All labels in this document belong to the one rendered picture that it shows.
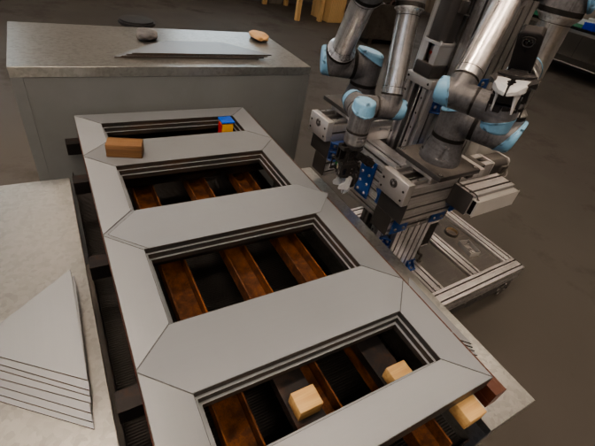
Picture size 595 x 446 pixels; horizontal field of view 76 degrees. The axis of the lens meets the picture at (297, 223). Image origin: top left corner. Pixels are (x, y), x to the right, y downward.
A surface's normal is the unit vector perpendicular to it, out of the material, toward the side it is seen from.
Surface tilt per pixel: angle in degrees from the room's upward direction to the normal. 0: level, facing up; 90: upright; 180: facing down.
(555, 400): 0
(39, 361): 0
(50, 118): 90
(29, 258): 0
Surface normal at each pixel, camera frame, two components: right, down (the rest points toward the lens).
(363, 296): 0.16, -0.77
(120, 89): 0.47, 0.61
